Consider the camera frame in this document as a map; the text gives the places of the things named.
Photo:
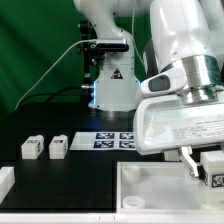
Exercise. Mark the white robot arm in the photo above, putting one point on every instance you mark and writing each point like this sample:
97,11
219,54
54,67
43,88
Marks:
182,60

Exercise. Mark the white fiducial tag sheet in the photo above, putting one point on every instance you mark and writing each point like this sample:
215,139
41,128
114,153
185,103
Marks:
103,141

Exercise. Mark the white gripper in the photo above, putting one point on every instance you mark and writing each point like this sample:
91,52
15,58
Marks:
165,124

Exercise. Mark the black camera on stand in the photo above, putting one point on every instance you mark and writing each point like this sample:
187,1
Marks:
94,52

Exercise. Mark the white square tabletop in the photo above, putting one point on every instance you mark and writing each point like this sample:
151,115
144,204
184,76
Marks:
161,187

